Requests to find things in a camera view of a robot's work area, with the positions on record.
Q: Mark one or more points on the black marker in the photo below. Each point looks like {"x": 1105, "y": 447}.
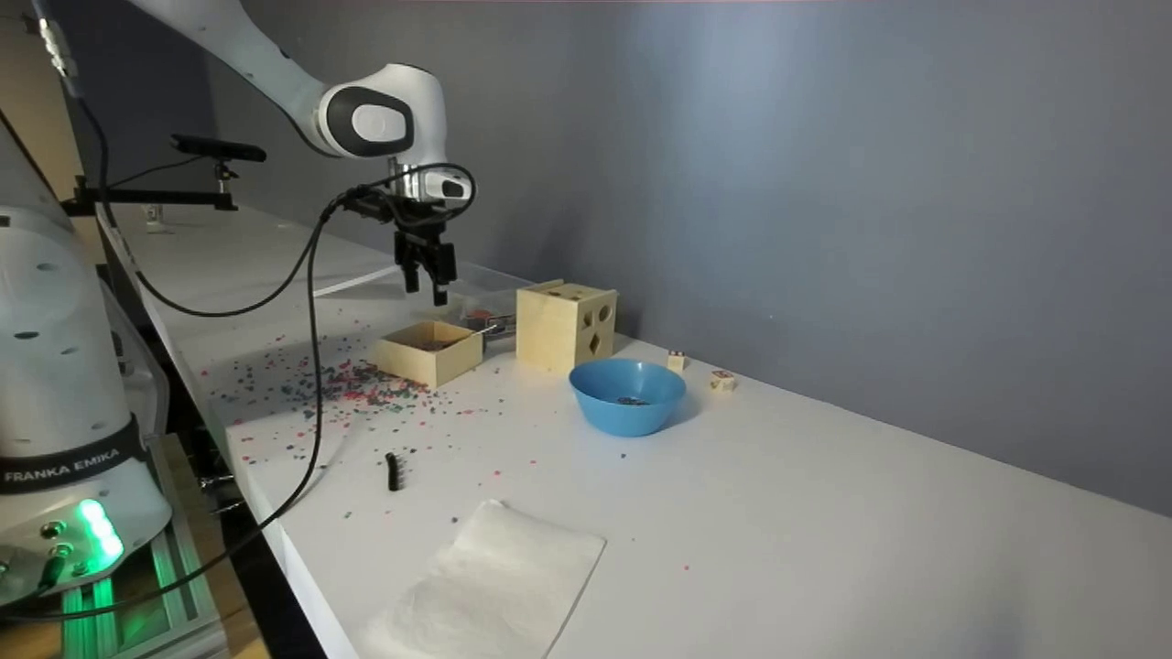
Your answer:
{"x": 394, "y": 470}

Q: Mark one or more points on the black camera on mount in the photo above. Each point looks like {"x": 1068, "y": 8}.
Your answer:
{"x": 221, "y": 148}

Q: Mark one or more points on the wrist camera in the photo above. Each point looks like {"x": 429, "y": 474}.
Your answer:
{"x": 436, "y": 186}

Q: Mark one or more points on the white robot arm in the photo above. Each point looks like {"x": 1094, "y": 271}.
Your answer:
{"x": 369, "y": 115}

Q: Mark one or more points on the wooden shape sorter cube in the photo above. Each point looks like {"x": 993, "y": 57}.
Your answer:
{"x": 548, "y": 330}

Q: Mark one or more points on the wooden box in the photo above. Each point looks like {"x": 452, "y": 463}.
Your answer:
{"x": 424, "y": 365}

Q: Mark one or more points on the white cloth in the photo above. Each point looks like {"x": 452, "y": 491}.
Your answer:
{"x": 487, "y": 586}

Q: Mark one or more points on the small wooden alphabet block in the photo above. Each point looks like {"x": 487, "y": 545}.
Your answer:
{"x": 676, "y": 361}
{"x": 724, "y": 384}

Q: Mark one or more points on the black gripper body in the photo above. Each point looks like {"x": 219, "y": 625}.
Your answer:
{"x": 426, "y": 240}

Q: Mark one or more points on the blue plastic bowl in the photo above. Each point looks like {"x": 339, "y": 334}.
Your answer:
{"x": 623, "y": 407}

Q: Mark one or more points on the scattered coloured gravel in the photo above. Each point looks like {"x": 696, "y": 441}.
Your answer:
{"x": 353, "y": 385}

